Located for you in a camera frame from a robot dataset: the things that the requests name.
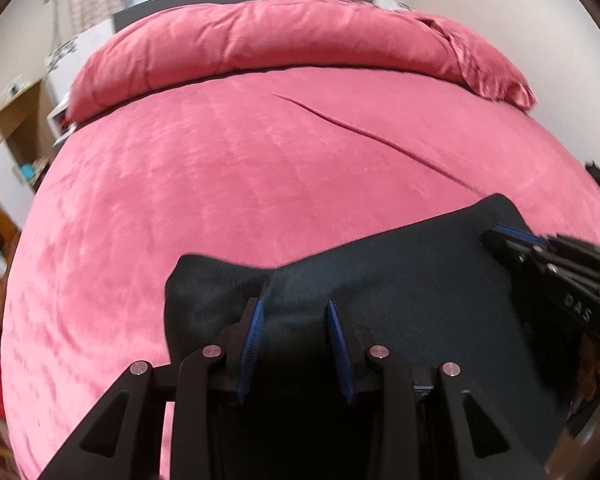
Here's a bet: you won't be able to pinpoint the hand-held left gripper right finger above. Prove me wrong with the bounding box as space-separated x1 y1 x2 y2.
326 299 547 480

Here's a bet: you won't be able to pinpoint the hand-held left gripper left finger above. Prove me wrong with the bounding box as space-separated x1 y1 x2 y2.
37 297 266 480

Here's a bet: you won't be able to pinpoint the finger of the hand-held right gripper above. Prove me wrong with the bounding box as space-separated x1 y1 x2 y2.
481 225 552 273

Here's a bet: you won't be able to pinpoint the black pants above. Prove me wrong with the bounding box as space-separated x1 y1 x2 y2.
164 193 600 480

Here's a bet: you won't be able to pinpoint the pink bed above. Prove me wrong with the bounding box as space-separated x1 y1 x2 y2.
0 62 600 480

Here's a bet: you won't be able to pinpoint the pink rolled duvet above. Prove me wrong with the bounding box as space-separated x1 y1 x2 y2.
65 0 539 124

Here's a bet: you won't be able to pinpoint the white cabinet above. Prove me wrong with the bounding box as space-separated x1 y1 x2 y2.
0 125 37 197

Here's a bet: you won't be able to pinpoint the wooden cupboard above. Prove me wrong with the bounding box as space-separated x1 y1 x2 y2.
0 77 57 162

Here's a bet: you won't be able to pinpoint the white bedside shelf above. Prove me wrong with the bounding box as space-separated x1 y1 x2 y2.
45 25 117 134

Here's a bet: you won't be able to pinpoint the grey headboard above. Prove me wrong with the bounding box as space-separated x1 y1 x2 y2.
112 0 377 37

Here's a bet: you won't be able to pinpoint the floor lamp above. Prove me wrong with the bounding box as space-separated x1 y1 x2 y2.
43 0 67 53

